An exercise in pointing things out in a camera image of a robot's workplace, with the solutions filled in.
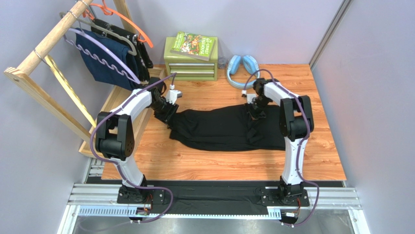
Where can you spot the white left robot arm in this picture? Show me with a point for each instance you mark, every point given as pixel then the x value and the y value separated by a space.
pixel 114 133

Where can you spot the light blue headphones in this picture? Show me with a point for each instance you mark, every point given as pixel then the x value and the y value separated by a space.
pixel 251 66

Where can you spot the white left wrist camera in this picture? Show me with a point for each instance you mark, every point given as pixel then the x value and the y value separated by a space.
pixel 173 95

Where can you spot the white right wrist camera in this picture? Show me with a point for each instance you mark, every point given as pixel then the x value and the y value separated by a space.
pixel 250 98

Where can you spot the black trousers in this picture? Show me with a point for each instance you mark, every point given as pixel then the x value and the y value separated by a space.
pixel 228 129

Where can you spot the green illustrated book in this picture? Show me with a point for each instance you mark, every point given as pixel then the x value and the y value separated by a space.
pixel 193 45

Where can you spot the orange hanger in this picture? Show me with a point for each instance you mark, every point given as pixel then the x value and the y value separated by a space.
pixel 124 14

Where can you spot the purple hanger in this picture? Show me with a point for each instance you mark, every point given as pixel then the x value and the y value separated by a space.
pixel 80 32

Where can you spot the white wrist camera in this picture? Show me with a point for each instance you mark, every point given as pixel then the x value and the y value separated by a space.
pixel 250 98
pixel 173 95

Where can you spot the grey hanger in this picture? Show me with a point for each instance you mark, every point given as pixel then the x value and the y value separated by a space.
pixel 106 32

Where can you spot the black base mat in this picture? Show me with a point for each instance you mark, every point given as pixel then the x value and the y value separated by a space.
pixel 211 197

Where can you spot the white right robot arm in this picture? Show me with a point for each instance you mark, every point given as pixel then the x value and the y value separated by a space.
pixel 295 123

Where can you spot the small glass jar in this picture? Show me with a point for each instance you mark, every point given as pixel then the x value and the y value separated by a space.
pixel 222 62

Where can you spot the wooden clothes rack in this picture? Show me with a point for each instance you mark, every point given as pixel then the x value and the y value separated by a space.
pixel 20 76

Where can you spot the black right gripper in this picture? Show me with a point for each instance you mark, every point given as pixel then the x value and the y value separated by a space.
pixel 255 112

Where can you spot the aluminium rail frame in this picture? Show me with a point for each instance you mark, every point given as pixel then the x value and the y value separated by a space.
pixel 98 200

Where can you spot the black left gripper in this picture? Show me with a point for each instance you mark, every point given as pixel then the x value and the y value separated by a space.
pixel 167 117

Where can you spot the yellow hanger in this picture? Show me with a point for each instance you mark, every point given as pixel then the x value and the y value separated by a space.
pixel 68 89

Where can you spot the green drawer cabinet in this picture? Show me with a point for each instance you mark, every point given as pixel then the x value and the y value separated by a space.
pixel 190 69

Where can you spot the navy blue trousers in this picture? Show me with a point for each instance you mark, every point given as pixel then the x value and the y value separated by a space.
pixel 103 67

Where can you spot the black patterned garment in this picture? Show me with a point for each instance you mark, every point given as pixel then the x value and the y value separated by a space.
pixel 141 62

